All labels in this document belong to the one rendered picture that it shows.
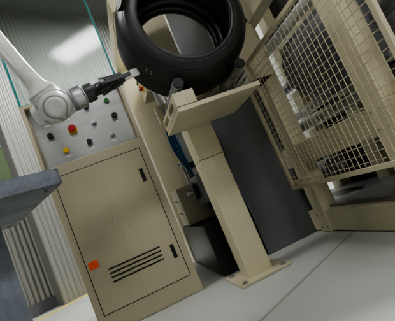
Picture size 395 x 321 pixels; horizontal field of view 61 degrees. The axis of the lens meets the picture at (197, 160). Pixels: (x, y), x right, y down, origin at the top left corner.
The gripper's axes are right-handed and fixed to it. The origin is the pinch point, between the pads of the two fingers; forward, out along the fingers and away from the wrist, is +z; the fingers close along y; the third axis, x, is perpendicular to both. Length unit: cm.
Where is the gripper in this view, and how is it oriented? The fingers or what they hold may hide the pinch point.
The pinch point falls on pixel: (130, 74)
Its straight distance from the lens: 146.4
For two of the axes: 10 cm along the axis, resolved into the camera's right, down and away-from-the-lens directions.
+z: 8.4, -4.7, 2.7
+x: 5.1, 8.6, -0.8
